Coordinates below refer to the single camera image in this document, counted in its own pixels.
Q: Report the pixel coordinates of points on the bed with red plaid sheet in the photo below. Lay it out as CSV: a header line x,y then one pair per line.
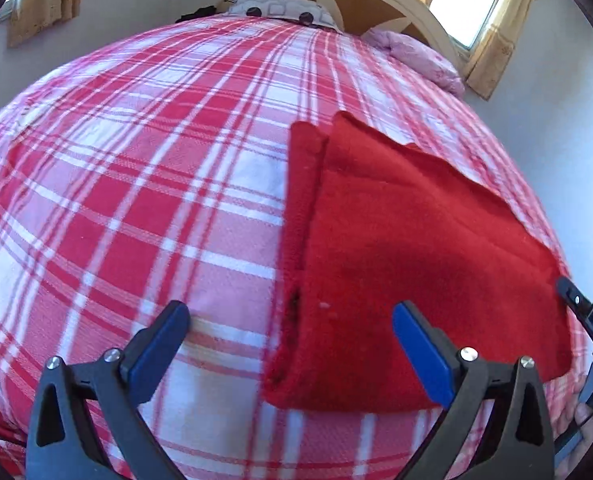
x,y
126,185

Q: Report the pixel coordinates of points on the black cloth heap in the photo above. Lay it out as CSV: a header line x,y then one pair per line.
x,y
196,14

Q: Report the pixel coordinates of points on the pink floral pillow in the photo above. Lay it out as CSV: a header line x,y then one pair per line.
x,y
421,57

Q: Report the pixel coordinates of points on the person's right hand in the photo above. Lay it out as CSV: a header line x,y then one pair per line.
x,y
583,415

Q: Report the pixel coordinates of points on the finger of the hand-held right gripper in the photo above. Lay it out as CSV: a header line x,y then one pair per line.
x,y
573,297

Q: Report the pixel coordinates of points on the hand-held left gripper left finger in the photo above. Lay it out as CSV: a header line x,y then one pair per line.
x,y
154,360

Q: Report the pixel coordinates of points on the beige side window curtain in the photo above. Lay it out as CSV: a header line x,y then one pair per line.
x,y
46,0

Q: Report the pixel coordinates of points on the red knitted sweater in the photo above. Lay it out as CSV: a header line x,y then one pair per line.
x,y
401,240

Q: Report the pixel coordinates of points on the cream and wood headboard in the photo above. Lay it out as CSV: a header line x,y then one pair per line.
x,y
371,7

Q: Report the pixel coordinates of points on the grey patterned pillow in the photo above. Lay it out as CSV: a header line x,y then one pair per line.
x,y
281,10

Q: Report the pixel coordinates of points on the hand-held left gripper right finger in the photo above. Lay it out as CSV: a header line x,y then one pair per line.
x,y
424,360

